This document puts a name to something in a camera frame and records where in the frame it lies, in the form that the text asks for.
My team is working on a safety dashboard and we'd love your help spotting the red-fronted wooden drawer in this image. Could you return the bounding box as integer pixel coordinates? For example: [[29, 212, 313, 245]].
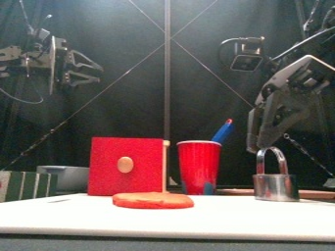
[[87, 136, 166, 197]]

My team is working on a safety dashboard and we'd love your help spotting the silver padlock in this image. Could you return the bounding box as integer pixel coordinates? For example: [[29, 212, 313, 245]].
[[252, 146, 302, 203]]

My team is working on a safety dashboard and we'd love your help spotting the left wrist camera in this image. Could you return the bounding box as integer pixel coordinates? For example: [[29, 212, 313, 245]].
[[34, 26, 53, 43]]

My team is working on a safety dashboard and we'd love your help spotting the red plastic cup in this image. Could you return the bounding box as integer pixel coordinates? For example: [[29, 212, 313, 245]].
[[175, 139, 225, 196]]

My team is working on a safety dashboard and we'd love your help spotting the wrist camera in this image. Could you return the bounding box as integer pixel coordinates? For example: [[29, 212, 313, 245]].
[[218, 35, 268, 74], [34, 26, 53, 43]]

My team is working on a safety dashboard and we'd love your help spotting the vertical metal frame pole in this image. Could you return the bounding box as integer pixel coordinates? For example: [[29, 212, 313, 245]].
[[165, 0, 171, 141]]

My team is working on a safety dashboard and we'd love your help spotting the green striped block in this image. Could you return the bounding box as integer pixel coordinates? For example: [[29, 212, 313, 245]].
[[0, 170, 59, 203]]

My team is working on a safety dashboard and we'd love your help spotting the thin diagonal brace wire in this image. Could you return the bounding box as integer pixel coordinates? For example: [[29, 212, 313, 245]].
[[127, 0, 335, 179], [0, 0, 221, 172]]

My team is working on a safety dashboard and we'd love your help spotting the white cutting board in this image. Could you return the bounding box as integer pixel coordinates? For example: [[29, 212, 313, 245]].
[[0, 192, 335, 243]]

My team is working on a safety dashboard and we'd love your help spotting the blue plastic tool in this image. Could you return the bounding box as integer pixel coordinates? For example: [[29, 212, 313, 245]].
[[212, 118, 236, 145]]

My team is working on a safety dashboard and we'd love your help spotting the flat red dough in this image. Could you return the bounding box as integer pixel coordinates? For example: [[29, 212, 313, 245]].
[[111, 191, 197, 210]]

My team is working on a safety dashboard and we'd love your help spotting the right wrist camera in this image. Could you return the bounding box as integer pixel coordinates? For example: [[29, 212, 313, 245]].
[[218, 35, 268, 74]]

